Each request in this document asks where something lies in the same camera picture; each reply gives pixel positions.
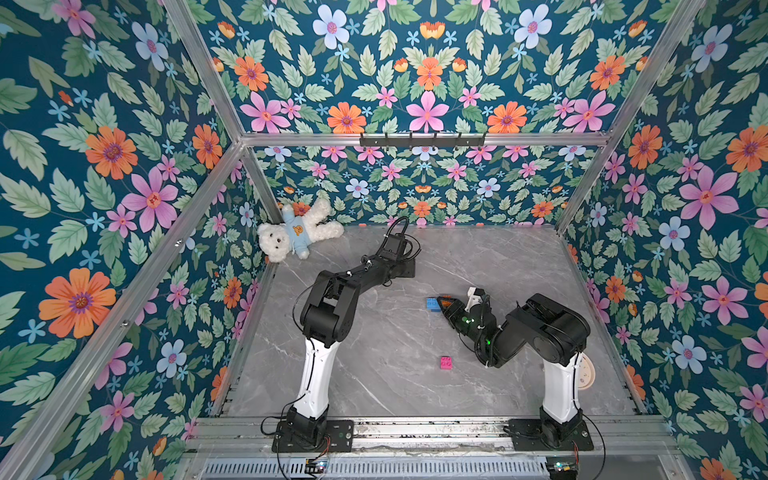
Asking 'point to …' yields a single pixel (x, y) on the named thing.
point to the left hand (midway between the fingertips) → (410, 261)
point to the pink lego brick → (446, 362)
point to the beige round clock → (586, 373)
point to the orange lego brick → (445, 303)
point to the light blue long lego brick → (432, 304)
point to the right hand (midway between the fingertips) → (444, 297)
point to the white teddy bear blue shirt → (297, 232)
